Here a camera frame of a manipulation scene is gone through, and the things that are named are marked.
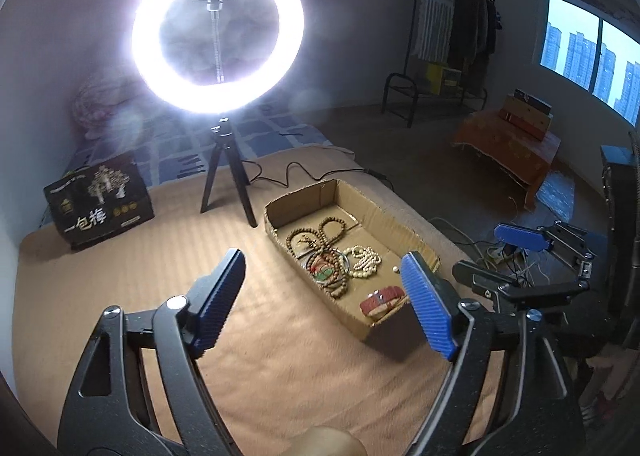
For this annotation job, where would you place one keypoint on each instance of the yellow box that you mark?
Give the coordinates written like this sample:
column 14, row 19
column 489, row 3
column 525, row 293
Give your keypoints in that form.
column 442, row 76

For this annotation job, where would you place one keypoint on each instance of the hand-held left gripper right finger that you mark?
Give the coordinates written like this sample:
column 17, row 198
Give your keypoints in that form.
column 430, row 306

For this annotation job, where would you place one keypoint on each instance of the brown box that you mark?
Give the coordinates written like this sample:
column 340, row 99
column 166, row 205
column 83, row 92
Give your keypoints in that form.
column 525, row 113

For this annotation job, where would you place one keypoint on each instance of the floral pillow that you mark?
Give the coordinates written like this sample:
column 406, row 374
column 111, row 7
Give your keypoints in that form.
column 95, row 106

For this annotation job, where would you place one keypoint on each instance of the black metal rack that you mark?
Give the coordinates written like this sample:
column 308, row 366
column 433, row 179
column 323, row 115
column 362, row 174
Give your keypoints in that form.
column 400, row 86

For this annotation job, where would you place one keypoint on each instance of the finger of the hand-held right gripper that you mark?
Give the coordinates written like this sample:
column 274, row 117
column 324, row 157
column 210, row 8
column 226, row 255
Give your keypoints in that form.
column 480, row 273
column 520, row 237

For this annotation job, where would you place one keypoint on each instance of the clear bubble wrap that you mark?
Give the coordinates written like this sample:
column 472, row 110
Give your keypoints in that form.
column 562, row 196

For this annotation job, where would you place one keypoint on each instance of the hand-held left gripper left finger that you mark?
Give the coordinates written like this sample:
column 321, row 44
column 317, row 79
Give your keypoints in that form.
column 220, row 306

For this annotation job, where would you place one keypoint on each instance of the cardboard box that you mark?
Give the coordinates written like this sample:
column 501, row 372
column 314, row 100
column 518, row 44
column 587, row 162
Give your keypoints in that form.
column 360, row 206

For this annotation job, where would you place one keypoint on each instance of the black cabinet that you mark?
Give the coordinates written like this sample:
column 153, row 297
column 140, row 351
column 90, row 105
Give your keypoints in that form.
column 620, row 211

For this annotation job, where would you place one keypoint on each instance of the blue bangle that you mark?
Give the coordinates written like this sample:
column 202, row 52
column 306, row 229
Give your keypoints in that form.
column 346, row 263

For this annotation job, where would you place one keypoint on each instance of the person's left hand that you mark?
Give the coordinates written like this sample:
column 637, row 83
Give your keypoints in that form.
column 325, row 442

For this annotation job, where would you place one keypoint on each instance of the blue checked bedsheet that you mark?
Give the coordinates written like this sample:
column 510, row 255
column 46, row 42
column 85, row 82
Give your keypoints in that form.
column 265, row 136

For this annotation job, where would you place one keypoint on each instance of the black printed gift box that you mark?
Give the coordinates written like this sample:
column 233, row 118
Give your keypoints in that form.
column 100, row 206

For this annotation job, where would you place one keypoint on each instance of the low table with orange cloth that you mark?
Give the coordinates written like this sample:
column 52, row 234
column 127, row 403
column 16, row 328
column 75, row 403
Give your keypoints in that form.
column 500, row 146

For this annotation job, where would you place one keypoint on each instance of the clothes rack with hanging clothes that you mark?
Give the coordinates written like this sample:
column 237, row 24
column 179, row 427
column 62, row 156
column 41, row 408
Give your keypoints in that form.
column 465, row 21

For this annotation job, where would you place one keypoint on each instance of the window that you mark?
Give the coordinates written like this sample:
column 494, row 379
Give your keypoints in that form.
column 575, row 56

